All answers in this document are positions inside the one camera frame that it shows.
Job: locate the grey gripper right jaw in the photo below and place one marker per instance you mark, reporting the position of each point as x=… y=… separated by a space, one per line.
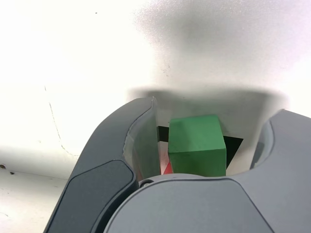
x=218 y=206

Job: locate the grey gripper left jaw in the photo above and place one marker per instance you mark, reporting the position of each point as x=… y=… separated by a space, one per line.
x=102 y=155

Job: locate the red cube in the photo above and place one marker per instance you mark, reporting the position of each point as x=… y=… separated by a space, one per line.
x=162 y=155

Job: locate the green cube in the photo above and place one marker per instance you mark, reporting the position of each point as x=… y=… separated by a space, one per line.
x=196 y=145

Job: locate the black tape square outline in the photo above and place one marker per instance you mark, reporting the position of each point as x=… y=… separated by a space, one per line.
x=232 y=145

